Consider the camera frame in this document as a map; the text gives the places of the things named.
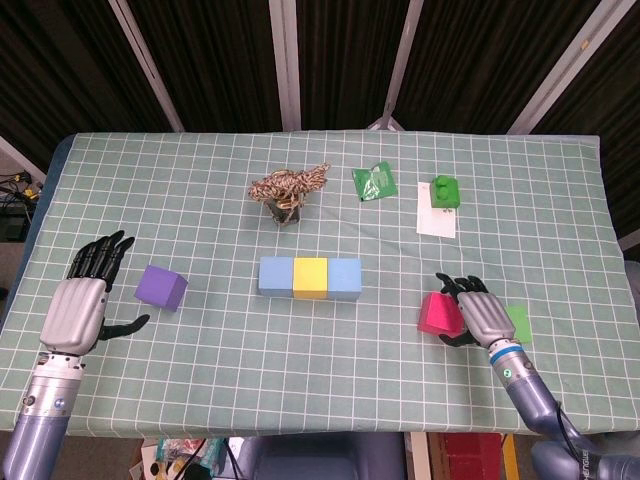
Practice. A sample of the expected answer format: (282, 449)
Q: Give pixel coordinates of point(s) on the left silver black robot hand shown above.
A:
(72, 315)

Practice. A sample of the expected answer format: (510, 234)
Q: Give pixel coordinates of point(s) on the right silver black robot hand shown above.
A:
(487, 317)

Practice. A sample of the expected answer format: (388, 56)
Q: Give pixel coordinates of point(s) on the green foam cube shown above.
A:
(520, 322)

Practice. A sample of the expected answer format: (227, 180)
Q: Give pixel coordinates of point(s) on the pink foam cube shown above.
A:
(440, 312)

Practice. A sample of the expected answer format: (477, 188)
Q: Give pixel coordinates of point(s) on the purple foam cube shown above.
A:
(157, 285)

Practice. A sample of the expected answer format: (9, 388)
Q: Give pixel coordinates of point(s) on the light blue foam cube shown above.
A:
(275, 275)
(345, 277)

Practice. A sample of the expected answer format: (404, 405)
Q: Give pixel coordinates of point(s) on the yellow foam cube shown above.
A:
(310, 277)

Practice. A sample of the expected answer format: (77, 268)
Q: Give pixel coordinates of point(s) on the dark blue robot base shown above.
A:
(320, 457)

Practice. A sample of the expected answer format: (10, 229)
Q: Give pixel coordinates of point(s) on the black device box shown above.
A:
(11, 227)

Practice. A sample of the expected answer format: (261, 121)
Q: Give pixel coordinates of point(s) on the white paper card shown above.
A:
(435, 222)

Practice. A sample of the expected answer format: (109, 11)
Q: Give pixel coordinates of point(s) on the green toy building brick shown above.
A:
(447, 195)

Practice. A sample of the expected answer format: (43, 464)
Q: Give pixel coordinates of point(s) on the red box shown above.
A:
(472, 457)

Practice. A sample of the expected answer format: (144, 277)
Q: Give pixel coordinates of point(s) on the yellow bar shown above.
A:
(511, 457)

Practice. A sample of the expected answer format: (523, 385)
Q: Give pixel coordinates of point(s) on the white table leg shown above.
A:
(420, 457)

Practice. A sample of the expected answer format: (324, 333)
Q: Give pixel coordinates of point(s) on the green foil packet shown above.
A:
(375, 182)

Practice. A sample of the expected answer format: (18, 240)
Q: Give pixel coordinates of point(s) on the green checked tablecloth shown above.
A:
(320, 380)

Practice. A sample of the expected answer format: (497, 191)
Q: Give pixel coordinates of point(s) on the colourful printed bag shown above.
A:
(200, 452)

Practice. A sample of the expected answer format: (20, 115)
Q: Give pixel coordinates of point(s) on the white frame post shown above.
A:
(402, 60)
(145, 65)
(560, 75)
(20, 160)
(285, 65)

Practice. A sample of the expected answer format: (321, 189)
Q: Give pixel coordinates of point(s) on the metal frame foot bracket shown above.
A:
(385, 125)

